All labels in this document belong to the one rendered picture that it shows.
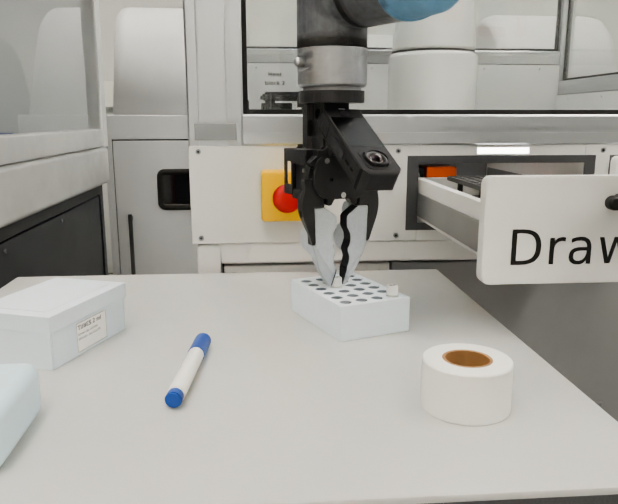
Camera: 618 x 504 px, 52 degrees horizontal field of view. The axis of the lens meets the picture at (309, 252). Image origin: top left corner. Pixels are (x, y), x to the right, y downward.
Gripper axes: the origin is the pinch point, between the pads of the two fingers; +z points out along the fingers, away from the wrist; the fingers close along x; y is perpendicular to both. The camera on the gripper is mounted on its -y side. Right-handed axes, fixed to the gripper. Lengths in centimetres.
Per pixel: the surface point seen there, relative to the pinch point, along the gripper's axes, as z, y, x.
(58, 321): 0.9, -1.1, 29.5
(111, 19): -75, 349, -32
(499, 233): -5.8, -12.3, -11.6
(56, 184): -3, 85, 23
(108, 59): -52, 350, -29
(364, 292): 1.6, -2.5, -1.8
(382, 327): 4.4, -6.5, -1.7
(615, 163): -10, 7, -51
